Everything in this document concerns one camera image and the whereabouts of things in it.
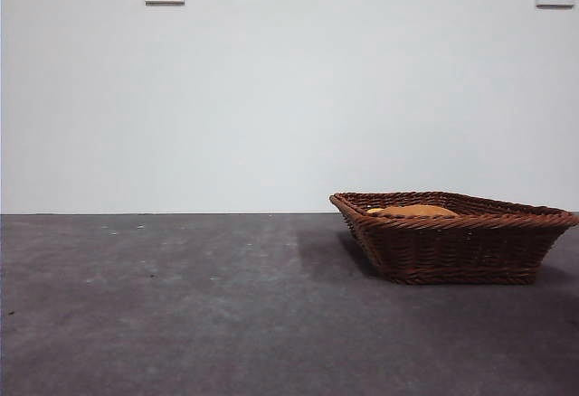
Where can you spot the brown wicker basket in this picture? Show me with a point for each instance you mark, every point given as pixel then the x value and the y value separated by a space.
pixel 452 251

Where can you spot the yellow corn cob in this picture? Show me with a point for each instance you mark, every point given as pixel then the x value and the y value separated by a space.
pixel 373 210

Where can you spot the brown potato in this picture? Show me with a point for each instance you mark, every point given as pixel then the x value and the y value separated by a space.
pixel 420 210

